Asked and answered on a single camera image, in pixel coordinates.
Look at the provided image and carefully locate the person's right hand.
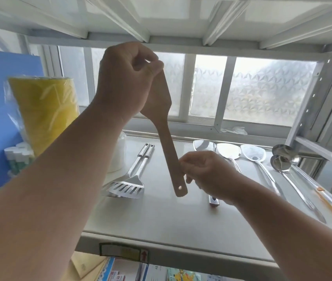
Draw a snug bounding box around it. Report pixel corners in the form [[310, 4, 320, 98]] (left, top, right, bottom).
[[179, 150, 250, 206]]

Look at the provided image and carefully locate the person's left hand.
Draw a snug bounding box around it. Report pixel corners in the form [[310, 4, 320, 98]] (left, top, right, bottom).
[[91, 42, 165, 122]]

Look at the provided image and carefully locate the wooden spatula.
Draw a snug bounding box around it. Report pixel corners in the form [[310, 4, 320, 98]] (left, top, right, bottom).
[[140, 68, 189, 198]]

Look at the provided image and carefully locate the person's right forearm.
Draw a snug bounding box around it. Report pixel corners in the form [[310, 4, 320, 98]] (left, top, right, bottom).
[[233, 181, 332, 281]]

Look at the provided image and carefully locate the person's left forearm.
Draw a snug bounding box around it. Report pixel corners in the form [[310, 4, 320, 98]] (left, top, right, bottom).
[[0, 98, 138, 281]]

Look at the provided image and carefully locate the plain steel turner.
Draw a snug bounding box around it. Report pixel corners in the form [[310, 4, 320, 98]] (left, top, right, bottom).
[[216, 143, 243, 174]]

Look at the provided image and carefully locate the white crumpled cloth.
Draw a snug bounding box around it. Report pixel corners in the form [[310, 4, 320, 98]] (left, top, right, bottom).
[[221, 126, 248, 135]]

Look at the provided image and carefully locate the white metal shelf rack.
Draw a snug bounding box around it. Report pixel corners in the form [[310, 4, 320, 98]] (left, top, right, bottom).
[[0, 0, 332, 281]]

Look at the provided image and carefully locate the steel serving spoon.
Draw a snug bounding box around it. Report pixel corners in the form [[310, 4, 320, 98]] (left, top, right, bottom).
[[240, 144, 287, 201]]

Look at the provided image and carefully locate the slotted steel turner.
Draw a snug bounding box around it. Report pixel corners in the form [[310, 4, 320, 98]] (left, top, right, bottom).
[[108, 144, 155, 199], [101, 143, 150, 197]]

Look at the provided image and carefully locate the white round container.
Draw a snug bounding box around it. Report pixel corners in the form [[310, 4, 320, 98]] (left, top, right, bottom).
[[107, 131, 127, 173]]

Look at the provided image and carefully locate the frosted glass window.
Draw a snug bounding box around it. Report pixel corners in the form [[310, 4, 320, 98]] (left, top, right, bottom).
[[27, 44, 332, 141]]

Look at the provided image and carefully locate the shelf edge label sticker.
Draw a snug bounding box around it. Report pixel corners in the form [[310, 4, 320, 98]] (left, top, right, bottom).
[[99, 242, 149, 264]]

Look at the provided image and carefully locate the colourful cartoon packet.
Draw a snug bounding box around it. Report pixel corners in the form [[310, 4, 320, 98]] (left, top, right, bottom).
[[166, 267, 215, 281]]

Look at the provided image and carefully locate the white and blue box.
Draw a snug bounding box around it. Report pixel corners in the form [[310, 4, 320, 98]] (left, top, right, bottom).
[[142, 263, 170, 281]]

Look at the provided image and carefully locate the yellow roll in plastic wrap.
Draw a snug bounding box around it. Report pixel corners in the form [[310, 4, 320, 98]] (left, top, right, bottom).
[[3, 75, 80, 158]]

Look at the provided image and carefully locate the white box with red print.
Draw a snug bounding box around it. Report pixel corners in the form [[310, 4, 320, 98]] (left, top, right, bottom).
[[109, 258, 149, 281]]

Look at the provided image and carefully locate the blue-edged white box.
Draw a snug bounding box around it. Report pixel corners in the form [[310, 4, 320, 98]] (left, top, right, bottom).
[[95, 256, 116, 281]]

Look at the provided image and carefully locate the beige cardboard packet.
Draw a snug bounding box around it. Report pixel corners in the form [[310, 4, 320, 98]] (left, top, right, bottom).
[[62, 251, 108, 281]]

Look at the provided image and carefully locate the group of small white bottles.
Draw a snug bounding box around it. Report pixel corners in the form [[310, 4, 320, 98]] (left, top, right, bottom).
[[4, 142, 36, 176]]

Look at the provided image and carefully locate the steel turner with red handle end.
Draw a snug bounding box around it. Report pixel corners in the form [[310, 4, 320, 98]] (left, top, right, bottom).
[[193, 140, 221, 208]]

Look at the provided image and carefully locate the steel ladle with orange handle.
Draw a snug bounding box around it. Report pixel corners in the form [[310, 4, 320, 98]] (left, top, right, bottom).
[[272, 144, 332, 226]]

